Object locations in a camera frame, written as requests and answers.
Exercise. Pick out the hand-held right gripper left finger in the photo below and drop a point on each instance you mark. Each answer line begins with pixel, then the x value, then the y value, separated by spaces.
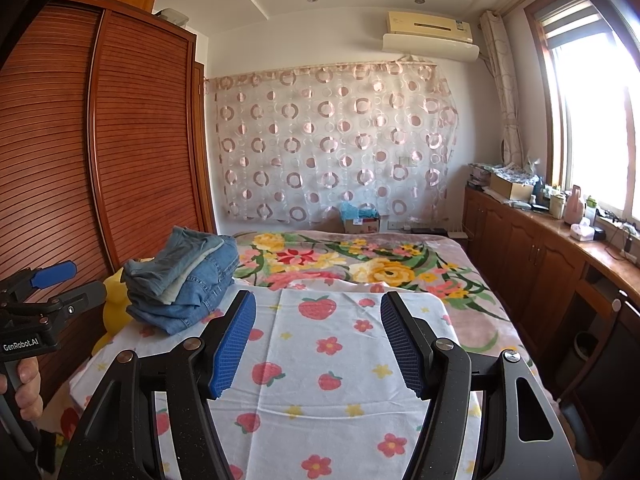
pixel 232 345

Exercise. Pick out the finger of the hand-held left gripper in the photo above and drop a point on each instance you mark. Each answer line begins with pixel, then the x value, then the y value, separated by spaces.
pixel 85 294
pixel 52 274

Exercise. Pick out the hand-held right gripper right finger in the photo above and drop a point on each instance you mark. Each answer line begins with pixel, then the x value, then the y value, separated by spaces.
pixel 405 345

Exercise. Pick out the person's left hand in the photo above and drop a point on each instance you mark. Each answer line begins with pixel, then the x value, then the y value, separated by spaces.
pixel 31 390

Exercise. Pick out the yellow plush toy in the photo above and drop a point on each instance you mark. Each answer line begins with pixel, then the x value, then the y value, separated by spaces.
pixel 115 310

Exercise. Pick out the folded blue jeans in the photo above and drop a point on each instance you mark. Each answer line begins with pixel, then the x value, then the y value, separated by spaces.
pixel 200 305

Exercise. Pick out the white strawberry printed sheet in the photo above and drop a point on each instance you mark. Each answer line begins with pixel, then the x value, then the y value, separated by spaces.
pixel 325 320

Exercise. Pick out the flat black box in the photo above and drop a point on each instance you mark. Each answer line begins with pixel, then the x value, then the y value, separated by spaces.
pixel 429 232

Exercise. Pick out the floral blanket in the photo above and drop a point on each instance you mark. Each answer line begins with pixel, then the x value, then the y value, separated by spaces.
pixel 325 260

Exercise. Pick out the cardboard box with blue cloth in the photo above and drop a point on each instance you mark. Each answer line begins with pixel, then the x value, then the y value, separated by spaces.
pixel 362 225

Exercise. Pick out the long wooden sideboard cabinet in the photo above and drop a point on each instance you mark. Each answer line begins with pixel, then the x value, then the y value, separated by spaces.
pixel 520 250

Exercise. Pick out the wooden louvered wardrobe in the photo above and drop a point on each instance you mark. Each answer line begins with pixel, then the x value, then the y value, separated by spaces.
pixel 145 135

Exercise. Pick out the dark waste bin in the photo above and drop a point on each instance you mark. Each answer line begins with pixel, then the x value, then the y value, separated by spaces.
pixel 590 345

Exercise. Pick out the open cardboard box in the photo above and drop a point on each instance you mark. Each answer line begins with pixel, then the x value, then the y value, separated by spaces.
pixel 510 189

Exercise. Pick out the white cup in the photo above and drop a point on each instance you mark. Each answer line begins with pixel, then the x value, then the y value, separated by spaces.
pixel 558 207

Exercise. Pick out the dark chair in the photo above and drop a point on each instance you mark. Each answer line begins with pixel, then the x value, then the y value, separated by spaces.
pixel 615 360

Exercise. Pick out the white tissue box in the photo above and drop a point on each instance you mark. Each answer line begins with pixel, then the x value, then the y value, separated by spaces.
pixel 582 231

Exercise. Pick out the circle-patterned sheer curtain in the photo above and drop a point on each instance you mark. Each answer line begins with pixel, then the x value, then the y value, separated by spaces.
pixel 325 145

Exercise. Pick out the pink bottle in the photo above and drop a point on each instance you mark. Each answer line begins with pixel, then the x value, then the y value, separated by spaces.
pixel 574 207

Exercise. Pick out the green-capped white bottle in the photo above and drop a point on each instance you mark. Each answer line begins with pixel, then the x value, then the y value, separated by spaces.
pixel 591 212

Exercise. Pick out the tied patterned window curtain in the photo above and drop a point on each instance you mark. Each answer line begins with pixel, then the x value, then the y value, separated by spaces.
pixel 505 100

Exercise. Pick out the grey box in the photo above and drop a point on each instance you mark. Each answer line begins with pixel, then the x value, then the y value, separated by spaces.
pixel 174 16

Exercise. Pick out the cream air conditioner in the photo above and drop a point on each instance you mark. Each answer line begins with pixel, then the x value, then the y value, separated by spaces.
pixel 425 22

